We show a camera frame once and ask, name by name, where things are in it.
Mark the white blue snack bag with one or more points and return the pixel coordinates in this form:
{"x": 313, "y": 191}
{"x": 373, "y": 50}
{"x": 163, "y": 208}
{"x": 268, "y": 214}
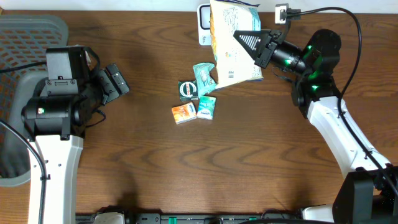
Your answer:
{"x": 233, "y": 63}

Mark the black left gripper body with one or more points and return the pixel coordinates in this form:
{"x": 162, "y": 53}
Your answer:
{"x": 102, "y": 90}

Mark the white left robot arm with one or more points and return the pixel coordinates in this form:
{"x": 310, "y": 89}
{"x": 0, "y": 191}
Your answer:
{"x": 55, "y": 119}

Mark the orange small snack box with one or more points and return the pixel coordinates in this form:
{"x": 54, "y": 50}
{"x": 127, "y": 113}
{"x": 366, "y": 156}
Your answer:
{"x": 184, "y": 113}

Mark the round green label package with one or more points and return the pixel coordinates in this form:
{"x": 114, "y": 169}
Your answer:
{"x": 188, "y": 90}

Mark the grey plastic mesh basket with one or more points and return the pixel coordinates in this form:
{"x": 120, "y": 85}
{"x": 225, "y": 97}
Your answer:
{"x": 24, "y": 40}

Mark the green white small box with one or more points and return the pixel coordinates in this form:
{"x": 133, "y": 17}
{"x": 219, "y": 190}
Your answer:
{"x": 206, "y": 107}

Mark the white barcode scanner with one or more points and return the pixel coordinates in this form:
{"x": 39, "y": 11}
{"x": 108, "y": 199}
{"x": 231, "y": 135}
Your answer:
{"x": 204, "y": 25}

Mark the teal snack packet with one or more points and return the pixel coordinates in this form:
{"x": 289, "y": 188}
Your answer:
{"x": 205, "y": 83}

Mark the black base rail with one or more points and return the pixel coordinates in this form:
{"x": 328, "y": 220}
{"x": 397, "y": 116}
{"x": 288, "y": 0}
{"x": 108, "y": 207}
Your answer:
{"x": 158, "y": 217}

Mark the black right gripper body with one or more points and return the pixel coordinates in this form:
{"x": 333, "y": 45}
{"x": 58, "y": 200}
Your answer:
{"x": 265, "y": 56}

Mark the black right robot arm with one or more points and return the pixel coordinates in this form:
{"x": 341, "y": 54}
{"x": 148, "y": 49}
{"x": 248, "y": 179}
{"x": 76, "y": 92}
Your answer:
{"x": 367, "y": 194}

